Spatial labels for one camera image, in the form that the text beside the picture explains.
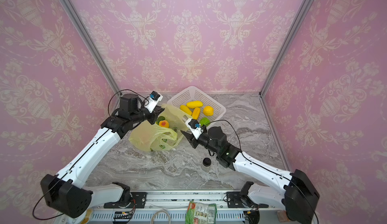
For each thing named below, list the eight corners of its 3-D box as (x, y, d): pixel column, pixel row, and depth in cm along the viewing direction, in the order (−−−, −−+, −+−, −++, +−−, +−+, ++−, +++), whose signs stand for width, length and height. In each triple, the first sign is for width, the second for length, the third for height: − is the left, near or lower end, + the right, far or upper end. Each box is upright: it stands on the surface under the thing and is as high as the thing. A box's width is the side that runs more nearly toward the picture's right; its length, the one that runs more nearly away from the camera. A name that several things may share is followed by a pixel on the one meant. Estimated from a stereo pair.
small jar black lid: (201, 172, 85) (202, 166, 77) (201, 164, 88) (202, 157, 80) (209, 172, 85) (211, 166, 77) (209, 164, 88) (210, 157, 80)
